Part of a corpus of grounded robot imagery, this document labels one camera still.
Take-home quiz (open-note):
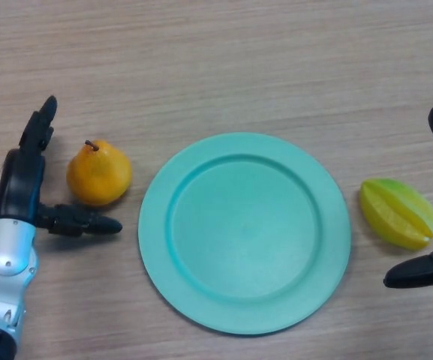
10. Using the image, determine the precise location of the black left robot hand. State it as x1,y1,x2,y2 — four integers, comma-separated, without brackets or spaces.
0,95,123,238

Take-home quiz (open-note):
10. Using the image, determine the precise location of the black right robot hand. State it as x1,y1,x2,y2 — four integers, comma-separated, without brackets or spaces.
383,60,433,290

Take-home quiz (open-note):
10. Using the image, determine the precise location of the yellow orange pear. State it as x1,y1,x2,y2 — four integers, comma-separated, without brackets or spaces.
66,139,133,207

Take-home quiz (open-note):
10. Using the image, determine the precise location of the round teal plate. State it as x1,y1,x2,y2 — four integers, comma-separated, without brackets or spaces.
137,131,352,336

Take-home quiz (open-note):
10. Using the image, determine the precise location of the yellow green starfruit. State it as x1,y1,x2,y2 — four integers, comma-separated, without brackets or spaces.
359,178,433,251

